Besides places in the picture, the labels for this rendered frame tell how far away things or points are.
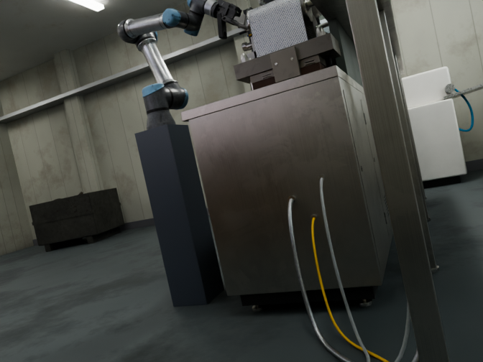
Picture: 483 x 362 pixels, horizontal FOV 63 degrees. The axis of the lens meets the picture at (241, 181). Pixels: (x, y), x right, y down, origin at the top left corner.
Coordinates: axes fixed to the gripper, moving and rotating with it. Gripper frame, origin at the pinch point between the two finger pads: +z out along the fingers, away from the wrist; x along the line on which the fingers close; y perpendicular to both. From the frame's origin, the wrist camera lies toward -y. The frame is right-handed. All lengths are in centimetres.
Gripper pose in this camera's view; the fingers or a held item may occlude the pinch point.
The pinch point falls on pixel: (248, 29)
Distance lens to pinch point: 198.5
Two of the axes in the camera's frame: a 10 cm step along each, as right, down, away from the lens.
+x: 4.0, -1.2, 9.1
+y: 4.1, -8.6, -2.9
